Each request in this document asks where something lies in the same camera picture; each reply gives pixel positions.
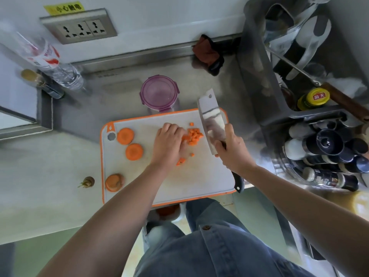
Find person's right hand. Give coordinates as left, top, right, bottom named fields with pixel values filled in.
left=214, top=123, right=257, bottom=178

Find person's left hand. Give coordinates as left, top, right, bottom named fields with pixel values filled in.
left=150, top=122, right=188, bottom=172

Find pile of diced carrot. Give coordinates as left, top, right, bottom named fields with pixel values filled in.
left=181, top=122, right=204, bottom=158

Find black-handled kitchen knife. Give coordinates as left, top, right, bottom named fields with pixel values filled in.
left=197, top=88, right=245, bottom=194

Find purple lidded container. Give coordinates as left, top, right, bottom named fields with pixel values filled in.
left=139, top=75, right=180, bottom=113

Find brown carrot top stub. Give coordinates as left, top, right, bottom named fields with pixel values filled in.
left=78, top=176, right=95, bottom=189

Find person's left forearm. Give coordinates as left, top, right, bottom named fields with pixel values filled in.
left=37, top=164, right=173, bottom=277

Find person's right forearm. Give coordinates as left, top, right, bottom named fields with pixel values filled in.
left=241, top=164, right=369, bottom=277

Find white orange-rimmed cutting board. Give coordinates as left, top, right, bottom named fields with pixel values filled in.
left=100, top=108, right=237, bottom=207

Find clear round basin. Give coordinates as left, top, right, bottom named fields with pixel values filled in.
left=272, top=123, right=367, bottom=192

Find white waste bin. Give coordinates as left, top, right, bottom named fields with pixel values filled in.
left=147, top=203, right=186, bottom=225

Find blue denim trousers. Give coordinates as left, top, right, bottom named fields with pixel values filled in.
left=141, top=197, right=248, bottom=277

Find pale green cabinet front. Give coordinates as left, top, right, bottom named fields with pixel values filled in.
left=13, top=226, right=81, bottom=277
left=233, top=186, right=289, bottom=251

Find group of seasoning bottles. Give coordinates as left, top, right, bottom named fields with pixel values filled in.
left=284, top=119, right=369, bottom=192

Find blue denim shirt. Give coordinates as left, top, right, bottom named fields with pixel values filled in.
left=134, top=223, right=316, bottom=277

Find yellow-capped sauce bottle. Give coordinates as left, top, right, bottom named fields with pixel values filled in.
left=297, top=88, right=331, bottom=112

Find dark red cloth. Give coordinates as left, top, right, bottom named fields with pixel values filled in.
left=192, top=34, right=225, bottom=77

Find clear plastic water bottle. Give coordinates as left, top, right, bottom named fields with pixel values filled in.
left=0, top=21, right=85, bottom=90

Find small gold-capped bottle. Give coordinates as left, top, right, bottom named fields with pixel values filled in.
left=20, top=69, right=65, bottom=100

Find white and black bag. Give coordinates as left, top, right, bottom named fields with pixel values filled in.
left=264, top=2, right=332, bottom=81

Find yellow warning sticker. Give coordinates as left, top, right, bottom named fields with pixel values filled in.
left=43, top=1, right=86, bottom=16

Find metal utensil handle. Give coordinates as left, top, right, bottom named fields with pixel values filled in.
left=265, top=46, right=369, bottom=122

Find grey wall socket panel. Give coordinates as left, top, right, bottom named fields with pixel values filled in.
left=40, top=8, right=118, bottom=45

